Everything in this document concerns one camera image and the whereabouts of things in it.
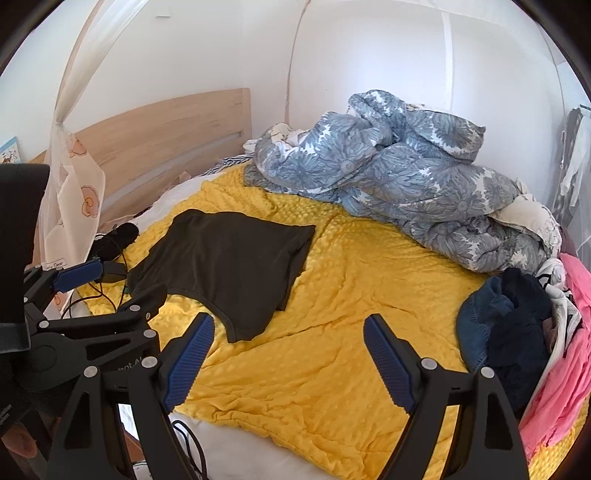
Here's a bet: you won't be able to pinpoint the dark olive long-sleeve shirt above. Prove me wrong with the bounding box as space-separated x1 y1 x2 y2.
127 209 315 343

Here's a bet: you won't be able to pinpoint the clothes rack with hanging clothes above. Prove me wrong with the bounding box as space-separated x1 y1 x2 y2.
552 104 590 227

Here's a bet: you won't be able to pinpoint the person left hand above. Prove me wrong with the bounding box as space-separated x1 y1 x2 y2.
2 423 38 459

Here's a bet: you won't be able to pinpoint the bear print net curtain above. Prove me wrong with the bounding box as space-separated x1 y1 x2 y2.
34 124 107 319

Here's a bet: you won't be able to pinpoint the white bed sheet mattress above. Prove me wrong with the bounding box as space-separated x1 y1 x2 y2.
59 172 334 480

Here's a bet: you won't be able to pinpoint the pink garment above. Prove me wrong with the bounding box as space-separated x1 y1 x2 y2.
519 253 590 458

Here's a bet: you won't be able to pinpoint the blue denim jeans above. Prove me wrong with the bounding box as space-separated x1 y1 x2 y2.
455 267 554 421

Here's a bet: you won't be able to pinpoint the wooden headboard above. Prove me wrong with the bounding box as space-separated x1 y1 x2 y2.
29 87 254 229

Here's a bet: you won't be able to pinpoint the yellow dotted plush blanket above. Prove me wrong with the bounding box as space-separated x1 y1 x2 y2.
75 163 590 480

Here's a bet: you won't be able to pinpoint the white mosquito net tent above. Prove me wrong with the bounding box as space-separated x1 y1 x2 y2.
36 0 591 259

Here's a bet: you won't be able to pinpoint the black white patterned garment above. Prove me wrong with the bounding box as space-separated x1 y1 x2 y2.
535 256 583 370

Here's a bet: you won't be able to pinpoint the cream floral pillow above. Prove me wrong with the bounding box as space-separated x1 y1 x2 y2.
491 179 562 257

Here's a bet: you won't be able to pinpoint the blue grey floral duvet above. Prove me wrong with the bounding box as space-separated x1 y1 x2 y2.
243 90 553 273

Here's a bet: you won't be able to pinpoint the black microphone device with cable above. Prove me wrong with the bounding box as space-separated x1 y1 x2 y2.
62 221 140 319

